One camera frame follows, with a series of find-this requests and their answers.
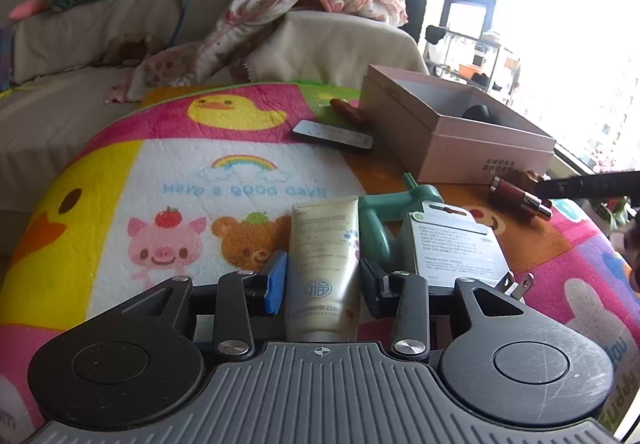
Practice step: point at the metal balcony shelf rack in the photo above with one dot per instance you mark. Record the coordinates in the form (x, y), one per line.
(478, 62)

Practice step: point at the colourful cartoon play mat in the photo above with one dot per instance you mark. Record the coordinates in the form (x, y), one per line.
(204, 183)

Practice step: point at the beige covered sofa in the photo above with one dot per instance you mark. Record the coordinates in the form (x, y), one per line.
(75, 72)

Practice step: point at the red wooden cylinder toy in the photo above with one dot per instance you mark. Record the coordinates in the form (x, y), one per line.
(350, 113)

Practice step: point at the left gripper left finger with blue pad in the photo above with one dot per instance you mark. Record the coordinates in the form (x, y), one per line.
(267, 288)

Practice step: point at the white cable retail box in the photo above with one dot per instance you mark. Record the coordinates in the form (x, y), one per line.
(443, 243)

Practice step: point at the brown wooden bear figurine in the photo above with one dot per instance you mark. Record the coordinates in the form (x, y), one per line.
(529, 177)

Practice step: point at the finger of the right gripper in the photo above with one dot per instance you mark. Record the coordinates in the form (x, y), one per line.
(599, 185)

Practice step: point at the black round object in box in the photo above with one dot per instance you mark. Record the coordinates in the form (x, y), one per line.
(479, 112)

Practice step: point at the cream lotion tube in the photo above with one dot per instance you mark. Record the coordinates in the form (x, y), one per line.
(322, 297)

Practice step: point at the pink cardboard box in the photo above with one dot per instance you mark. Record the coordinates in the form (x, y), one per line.
(419, 118)

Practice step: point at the teal plastic toy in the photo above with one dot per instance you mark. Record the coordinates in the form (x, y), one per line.
(376, 211)

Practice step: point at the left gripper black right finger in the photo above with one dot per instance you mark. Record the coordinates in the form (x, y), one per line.
(375, 289)

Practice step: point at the red silver lipstick tube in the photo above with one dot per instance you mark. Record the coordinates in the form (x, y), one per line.
(506, 195)

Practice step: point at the potted pink flower plant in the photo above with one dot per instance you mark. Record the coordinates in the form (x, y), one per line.
(616, 212)

